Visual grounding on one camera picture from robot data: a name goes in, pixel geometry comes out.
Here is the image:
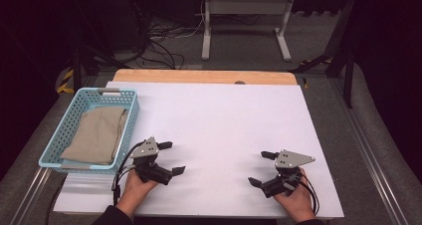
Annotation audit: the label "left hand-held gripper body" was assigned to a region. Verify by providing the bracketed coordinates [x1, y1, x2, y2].
[128, 136, 176, 186]

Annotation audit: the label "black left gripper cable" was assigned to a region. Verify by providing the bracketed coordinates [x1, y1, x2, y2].
[111, 139, 147, 207]

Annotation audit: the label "beige pants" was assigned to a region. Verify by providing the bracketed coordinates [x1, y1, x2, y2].
[59, 106, 129, 166]

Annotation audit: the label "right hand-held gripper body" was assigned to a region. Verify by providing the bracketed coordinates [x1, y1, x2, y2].
[260, 148, 317, 199]

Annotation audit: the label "person's left hand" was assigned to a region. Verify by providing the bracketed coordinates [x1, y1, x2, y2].
[122, 168, 160, 217]

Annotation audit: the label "aluminium floor rail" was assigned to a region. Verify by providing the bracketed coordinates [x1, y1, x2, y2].
[9, 166, 53, 225]
[329, 77, 411, 225]

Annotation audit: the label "person's right hand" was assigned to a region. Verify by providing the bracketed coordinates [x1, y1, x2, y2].
[273, 167, 317, 224]

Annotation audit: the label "black metal stand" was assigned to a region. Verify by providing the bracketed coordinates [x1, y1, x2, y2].
[292, 0, 357, 110]
[68, 0, 130, 89]

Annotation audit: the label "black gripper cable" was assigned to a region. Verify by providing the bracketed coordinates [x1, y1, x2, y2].
[300, 171, 320, 217]
[111, 139, 147, 207]

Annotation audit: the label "yellow black hazard tape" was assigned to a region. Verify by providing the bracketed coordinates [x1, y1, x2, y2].
[55, 68, 76, 96]
[298, 56, 333, 69]

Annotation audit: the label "tangle of black floor cables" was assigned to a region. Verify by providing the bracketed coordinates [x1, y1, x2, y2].
[130, 0, 207, 71]

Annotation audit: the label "wooden table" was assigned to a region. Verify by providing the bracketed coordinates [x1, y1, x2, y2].
[112, 68, 299, 87]

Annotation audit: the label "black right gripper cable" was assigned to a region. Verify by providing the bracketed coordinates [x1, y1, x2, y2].
[300, 171, 320, 217]

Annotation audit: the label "white table board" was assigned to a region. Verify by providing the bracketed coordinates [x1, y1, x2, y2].
[53, 81, 345, 220]

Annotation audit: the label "white metal stand frame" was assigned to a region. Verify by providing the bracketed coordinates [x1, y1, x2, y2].
[200, 0, 297, 63]

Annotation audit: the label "light blue plastic basket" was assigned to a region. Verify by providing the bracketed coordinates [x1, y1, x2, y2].
[37, 87, 140, 175]

